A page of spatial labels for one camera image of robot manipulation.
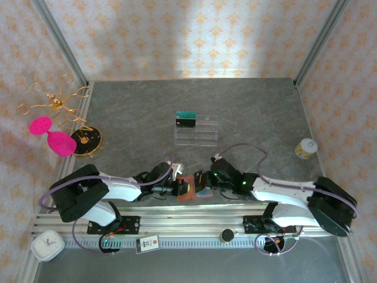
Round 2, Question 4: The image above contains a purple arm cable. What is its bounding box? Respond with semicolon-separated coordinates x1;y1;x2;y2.
219;143;359;256
39;153;174;256

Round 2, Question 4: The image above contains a gold wire ornament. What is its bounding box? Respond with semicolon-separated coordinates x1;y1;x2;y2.
16;73;91;129

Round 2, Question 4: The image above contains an aluminium side frame rail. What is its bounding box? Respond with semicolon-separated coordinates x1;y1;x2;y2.
55;81;95;183
294;84;335;207

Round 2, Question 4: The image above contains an aluminium corner post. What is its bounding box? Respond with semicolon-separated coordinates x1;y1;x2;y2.
294;0;351;88
31;0;89;86

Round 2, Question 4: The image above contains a clear acrylic card stand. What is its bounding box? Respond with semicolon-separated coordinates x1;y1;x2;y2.
173;114;220;147

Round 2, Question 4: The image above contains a white square clock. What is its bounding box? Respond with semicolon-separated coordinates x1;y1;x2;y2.
31;229;65;263

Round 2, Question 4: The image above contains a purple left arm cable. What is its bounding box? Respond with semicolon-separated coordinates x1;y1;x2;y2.
39;153;174;256

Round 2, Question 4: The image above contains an orange card holder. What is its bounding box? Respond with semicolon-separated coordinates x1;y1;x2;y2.
176;174;214;202

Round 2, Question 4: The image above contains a grey slotted cable duct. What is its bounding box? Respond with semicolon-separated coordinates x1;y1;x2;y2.
63;237;266;250

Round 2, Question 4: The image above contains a black round gold-rimmed disc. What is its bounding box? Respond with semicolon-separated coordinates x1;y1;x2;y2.
70;126;104;157

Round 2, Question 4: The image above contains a pink hourglass-shaped ornament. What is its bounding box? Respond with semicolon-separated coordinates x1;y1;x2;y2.
28;116;78;157

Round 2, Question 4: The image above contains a white label card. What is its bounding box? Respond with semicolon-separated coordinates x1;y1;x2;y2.
135;235;161;255

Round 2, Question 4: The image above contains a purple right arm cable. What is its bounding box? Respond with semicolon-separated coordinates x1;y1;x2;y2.
219;143;359;256

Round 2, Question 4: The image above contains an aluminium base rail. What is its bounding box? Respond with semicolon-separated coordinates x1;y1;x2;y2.
32;202;354;239

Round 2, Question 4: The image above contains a black round cable port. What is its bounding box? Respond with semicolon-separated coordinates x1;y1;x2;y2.
262;235;286;255
98;234;123;255

